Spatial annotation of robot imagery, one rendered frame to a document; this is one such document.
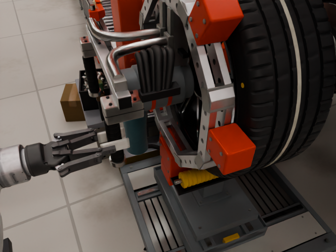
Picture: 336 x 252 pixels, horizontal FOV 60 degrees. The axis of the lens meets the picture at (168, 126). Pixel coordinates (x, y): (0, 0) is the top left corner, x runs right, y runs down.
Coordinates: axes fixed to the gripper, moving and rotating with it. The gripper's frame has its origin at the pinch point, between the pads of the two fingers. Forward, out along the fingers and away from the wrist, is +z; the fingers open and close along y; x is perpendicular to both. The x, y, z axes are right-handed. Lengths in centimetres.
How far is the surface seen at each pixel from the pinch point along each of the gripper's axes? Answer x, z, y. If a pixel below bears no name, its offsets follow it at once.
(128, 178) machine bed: -75, 9, -47
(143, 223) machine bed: -75, 9, -18
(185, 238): -66, 23, -1
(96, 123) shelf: -38, 0, -54
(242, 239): -69, 46, 7
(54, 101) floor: -83, -23, -147
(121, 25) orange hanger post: 4, 17, -61
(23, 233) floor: -83, -46, -39
